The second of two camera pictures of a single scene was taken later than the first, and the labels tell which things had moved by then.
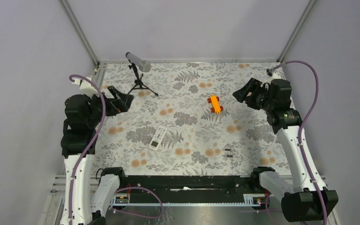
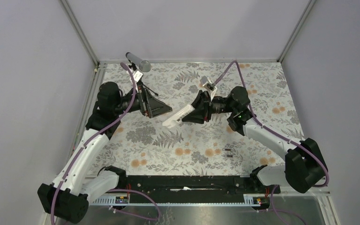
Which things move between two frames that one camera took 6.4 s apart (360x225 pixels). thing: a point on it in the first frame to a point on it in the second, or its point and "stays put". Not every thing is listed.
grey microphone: (144, 65) stays put
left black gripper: (122, 107) to (151, 107)
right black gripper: (253, 86) to (198, 115)
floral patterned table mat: (185, 120) stays put
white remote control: (158, 138) to (171, 122)
